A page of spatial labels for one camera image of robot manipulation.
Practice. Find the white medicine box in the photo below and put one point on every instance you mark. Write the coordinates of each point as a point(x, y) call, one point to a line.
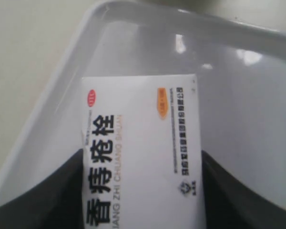
point(142, 166)

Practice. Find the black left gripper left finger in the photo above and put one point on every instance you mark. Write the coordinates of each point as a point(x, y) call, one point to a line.
point(55, 203)

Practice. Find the white plastic tray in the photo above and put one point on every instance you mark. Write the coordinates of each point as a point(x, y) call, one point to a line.
point(241, 73)

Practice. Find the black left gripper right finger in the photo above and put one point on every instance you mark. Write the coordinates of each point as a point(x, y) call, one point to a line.
point(229, 204)

